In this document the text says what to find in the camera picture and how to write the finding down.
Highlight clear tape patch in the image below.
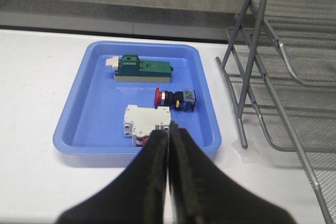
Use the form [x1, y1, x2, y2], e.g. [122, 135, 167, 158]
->
[231, 140, 262, 164]

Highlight white circuit breaker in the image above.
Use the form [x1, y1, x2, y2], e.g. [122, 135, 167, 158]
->
[123, 104, 171, 147]

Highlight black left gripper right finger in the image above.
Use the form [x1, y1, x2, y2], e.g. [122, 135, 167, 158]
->
[169, 122, 295, 223]

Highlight mesh tray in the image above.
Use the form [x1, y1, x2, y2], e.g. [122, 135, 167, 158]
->
[259, 0, 335, 88]
[225, 27, 336, 154]

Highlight dark granite counter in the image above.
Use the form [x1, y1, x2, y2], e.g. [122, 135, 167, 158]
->
[1, 0, 236, 43]

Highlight green electrical switch block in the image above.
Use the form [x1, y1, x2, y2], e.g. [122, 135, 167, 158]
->
[106, 54, 173, 83]

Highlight blue plastic tray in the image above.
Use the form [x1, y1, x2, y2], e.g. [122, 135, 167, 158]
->
[53, 41, 222, 155]

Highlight red emergency stop button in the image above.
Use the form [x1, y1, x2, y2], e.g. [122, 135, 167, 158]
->
[154, 88, 196, 111]

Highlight silver rack frame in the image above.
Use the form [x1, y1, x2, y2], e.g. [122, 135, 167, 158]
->
[217, 0, 335, 223]

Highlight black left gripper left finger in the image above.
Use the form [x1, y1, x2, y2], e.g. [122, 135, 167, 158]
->
[57, 130, 169, 223]

